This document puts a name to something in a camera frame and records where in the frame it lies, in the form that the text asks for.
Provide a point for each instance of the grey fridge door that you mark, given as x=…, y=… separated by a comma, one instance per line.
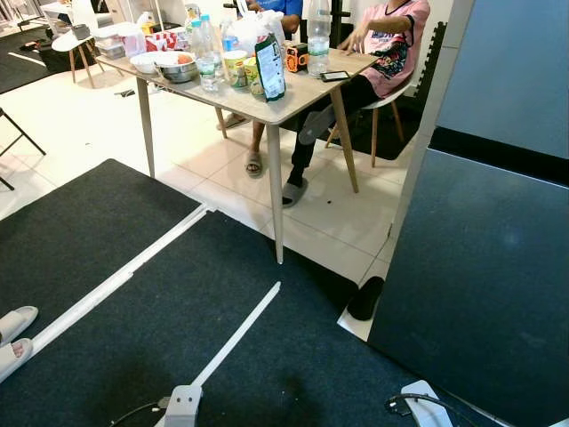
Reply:
x=480, y=285

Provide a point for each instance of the green snack bag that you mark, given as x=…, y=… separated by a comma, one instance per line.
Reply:
x=270, y=71

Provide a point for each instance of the black fridge foot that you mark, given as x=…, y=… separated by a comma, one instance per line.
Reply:
x=364, y=301

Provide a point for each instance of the grey freezer door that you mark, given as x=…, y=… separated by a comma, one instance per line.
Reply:
x=516, y=71

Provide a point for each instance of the white chair wooden legs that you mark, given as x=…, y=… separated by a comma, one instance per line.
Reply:
x=391, y=100

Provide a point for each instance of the person in pink shirt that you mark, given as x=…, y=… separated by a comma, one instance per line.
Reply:
x=400, y=44

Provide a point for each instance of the black smartphone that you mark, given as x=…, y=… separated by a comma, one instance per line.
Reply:
x=335, y=76

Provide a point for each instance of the light wooden table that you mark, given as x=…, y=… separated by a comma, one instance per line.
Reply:
x=302, y=89

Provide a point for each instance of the dark grey floor mat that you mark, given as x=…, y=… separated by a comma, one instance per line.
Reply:
x=302, y=356
x=80, y=231

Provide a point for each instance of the large clear water bottle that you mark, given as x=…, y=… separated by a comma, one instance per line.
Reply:
x=318, y=44

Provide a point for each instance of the orange black box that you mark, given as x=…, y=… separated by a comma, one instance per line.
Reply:
x=296, y=59

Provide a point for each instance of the white floor tape strip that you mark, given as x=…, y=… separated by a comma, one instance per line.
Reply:
x=237, y=334

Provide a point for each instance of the white plastic bag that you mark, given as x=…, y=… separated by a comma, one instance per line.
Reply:
x=253, y=31

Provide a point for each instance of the steel bowl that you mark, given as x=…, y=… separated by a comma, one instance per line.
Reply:
x=176, y=73

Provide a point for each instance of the red white food box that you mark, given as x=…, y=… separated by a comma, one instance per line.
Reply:
x=166, y=41

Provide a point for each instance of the white bowl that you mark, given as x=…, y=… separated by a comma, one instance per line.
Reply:
x=142, y=62

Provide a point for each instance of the black folding chair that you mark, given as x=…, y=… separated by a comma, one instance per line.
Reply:
x=23, y=132

